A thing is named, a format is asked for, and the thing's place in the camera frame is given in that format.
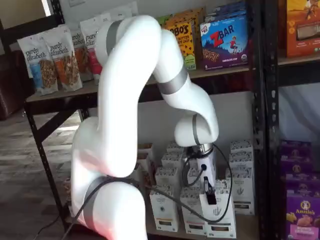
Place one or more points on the white box green strip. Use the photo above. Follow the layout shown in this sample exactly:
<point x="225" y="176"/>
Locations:
<point x="243" y="195"/>
<point x="241" y="161"/>
<point x="241" y="147"/>
<point x="222" y="225"/>

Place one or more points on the blue Z Bar box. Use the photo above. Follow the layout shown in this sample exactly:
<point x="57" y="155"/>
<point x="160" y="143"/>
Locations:
<point x="230" y="10"/>
<point x="225" y="45"/>

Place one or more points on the orange snack box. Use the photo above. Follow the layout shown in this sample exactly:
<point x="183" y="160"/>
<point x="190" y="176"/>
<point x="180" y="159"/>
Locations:
<point x="300" y="37"/>

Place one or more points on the white box pink strip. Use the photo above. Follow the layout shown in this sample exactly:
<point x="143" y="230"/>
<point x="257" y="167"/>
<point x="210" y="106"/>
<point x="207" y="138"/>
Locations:
<point x="191" y="217"/>
<point x="193" y="175"/>

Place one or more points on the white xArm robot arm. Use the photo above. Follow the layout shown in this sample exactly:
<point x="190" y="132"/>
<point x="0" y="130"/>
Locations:
<point x="120" y="87"/>

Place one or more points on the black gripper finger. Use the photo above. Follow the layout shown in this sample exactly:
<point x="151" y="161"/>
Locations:
<point x="211" y="198"/>

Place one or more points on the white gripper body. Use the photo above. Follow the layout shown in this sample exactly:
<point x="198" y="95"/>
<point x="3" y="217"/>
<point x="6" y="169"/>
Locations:
<point x="208" y="162"/>

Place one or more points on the white granola bag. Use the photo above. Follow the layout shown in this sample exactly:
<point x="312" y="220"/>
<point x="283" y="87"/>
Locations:
<point x="125" y="11"/>

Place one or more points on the green Bobo's apple pie box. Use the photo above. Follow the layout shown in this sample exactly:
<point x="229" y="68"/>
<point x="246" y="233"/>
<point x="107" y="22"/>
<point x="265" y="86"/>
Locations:
<point x="165" y="20"/>

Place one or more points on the red Purely Elizabeth granola bag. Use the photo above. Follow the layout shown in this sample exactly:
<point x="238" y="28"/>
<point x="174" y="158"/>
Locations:
<point x="93" y="60"/>

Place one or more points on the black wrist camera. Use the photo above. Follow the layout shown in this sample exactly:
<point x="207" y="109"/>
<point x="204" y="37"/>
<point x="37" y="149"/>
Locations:
<point x="193" y="153"/>

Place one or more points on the brown sofa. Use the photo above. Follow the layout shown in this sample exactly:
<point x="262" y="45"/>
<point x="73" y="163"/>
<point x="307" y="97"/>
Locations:
<point x="12" y="87"/>

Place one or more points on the yellow Bobo's peanut butter box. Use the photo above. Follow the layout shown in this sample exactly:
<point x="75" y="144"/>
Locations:
<point x="186" y="37"/>
<point x="195" y="15"/>

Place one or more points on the black metal shelf rack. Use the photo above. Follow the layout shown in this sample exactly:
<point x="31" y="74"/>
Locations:
<point x="271" y="125"/>
<point x="256" y="75"/>

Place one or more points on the orange Purely Elizabeth granola bag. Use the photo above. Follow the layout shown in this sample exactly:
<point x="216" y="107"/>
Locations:
<point x="81" y="57"/>
<point x="65" y="67"/>

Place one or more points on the purple Annie's box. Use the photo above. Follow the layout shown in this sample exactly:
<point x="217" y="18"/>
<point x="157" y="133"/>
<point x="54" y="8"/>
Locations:
<point x="300" y="182"/>
<point x="295" y="155"/>
<point x="302" y="220"/>

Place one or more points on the blue Purely Elizabeth granola bag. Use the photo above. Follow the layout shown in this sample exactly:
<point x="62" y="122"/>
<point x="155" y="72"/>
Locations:
<point x="37" y="70"/>

